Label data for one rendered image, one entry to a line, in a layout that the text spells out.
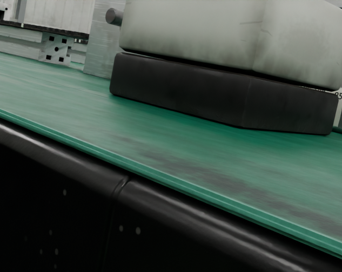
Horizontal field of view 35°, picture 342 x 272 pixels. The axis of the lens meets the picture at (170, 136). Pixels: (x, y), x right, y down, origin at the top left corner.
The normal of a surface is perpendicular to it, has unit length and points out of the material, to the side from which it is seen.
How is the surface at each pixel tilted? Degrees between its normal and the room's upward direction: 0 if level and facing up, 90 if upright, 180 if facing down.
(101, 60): 90
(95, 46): 90
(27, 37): 90
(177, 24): 90
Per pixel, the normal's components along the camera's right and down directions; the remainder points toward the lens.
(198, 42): -0.66, -0.04
